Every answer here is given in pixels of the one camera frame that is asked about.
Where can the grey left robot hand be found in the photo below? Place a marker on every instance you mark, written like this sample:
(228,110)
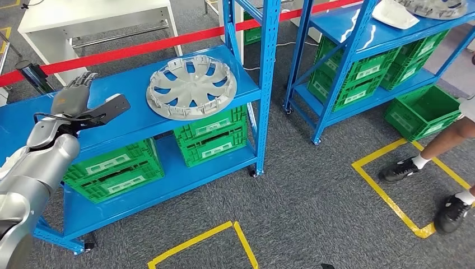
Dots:
(68,102)

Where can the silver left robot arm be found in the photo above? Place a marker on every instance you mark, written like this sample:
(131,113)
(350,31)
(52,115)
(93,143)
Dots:
(44,167)

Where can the blue metal shelf rack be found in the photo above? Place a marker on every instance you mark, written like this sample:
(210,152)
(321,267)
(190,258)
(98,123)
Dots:
(393,37)
(130,85)

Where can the green folding crate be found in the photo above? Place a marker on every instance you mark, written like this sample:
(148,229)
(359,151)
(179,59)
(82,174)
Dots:
(438,41)
(393,80)
(222,124)
(341,100)
(196,156)
(252,35)
(141,152)
(389,59)
(148,178)

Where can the red barrier belt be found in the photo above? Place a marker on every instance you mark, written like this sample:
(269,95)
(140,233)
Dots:
(148,48)

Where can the grey wheel hubcap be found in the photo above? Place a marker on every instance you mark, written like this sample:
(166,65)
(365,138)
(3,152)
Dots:
(438,11)
(193,87)

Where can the open green crate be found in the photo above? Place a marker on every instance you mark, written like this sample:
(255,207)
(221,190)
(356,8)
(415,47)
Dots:
(404,124)

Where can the black barrier post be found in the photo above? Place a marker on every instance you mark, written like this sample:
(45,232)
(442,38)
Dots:
(33,76)

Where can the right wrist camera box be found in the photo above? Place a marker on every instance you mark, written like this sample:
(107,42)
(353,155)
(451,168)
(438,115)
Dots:
(327,267)

